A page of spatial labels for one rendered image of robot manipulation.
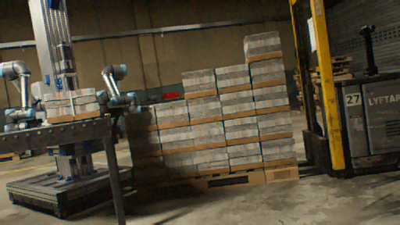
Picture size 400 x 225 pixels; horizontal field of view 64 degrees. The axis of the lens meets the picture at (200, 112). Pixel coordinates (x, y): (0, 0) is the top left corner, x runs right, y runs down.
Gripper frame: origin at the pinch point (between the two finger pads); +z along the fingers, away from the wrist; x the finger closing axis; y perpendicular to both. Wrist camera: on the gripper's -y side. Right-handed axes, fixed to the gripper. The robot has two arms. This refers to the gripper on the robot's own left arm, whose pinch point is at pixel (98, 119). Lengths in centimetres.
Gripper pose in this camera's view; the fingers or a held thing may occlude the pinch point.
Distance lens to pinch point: 282.9
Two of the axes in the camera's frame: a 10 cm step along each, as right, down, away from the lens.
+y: -1.7, -9.8, 0.3
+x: 2.5, -0.7, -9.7
